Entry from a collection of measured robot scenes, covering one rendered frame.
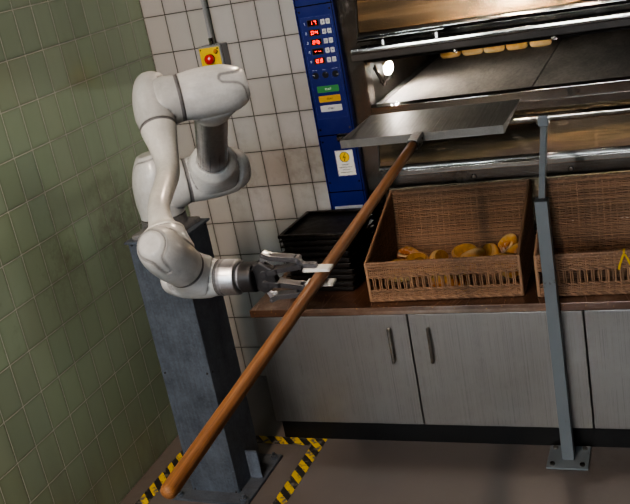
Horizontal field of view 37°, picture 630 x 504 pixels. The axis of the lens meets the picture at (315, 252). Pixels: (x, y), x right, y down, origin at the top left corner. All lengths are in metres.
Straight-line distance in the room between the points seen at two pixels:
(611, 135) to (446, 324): 0.91
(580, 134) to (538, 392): 0.95
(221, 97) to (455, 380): 1.40
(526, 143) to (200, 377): 1.47
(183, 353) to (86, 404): 0.42
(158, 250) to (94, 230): 1.42
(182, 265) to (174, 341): 1.15
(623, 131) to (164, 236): 1.93
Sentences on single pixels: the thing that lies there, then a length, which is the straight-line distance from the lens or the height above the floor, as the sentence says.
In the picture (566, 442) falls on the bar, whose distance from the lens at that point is 3.40.
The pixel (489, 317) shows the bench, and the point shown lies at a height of 0.53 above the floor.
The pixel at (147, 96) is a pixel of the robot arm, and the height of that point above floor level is 1.53.
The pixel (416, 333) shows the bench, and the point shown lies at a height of 0.47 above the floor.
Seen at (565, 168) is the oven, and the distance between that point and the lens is 3.61.
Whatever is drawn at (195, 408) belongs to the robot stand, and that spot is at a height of 0.36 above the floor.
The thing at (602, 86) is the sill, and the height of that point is 1.17.
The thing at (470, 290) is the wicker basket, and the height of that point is 0.61.
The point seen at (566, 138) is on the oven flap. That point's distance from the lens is 3.57.
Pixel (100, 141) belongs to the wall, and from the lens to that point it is 3.63.
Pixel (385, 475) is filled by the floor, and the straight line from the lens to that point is 3.47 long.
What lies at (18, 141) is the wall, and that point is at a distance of 3.26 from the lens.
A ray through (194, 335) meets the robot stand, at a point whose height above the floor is 0.65.
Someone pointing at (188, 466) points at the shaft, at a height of 1.07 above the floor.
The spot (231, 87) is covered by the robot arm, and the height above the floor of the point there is 1.51.
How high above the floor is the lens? 1.89
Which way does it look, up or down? 19 degrees down
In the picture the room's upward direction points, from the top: 11 degrees counter-clockwise
